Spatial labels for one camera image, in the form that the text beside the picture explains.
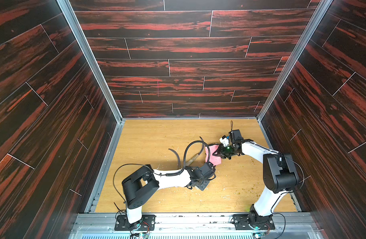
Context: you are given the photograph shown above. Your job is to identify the small sickle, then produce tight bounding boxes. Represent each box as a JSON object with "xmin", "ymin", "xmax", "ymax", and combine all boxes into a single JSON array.
[
  {"xmin": 169, "ymin": 148, "xmax": 182, "ymax": 169},
  {"xmin": 186, "ymin": 144, "xmax": 205, "ymax": 166}
]

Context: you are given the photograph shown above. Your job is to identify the pink rag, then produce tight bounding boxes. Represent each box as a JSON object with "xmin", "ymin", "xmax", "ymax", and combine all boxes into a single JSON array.
[{"xmin": 205, "ymin": 144, "xmax": 222, "ymax": 166}]

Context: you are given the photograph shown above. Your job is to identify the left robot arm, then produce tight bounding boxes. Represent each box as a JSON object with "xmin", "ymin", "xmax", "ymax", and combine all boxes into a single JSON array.
[{"xmin": 122, "ymin": 163, "xmax": 215, "ymax": 224}]

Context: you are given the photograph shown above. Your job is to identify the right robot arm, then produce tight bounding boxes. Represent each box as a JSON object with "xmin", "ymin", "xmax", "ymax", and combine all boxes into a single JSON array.
[{"xmin": 206, "ymin": 130, "xmax": 300, "ymax": 230}]

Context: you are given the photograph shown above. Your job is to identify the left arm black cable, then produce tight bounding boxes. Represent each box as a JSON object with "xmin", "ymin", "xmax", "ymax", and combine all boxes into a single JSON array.
[{"xmin": 152, "ymin": 140, "xmax": 211, "ymax": 177}]

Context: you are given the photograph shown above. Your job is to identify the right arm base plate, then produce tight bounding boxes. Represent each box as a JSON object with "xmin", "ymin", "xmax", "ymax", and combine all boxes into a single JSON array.
[{"xmin": 231, "ymin": 213, "xmax": 275, "ymax": 231}]

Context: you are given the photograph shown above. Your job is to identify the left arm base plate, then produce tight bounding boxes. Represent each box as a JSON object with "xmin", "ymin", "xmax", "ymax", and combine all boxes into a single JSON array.
[{"xmin": 114, "ymin": 214, "xmax": 156, "ymax": 232}]

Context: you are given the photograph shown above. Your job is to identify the aluminium front rail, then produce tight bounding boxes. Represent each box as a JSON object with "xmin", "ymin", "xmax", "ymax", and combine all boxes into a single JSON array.
[{"xmin": 69, "ymin": 212, "xmax": 326, "ymax": 239}]

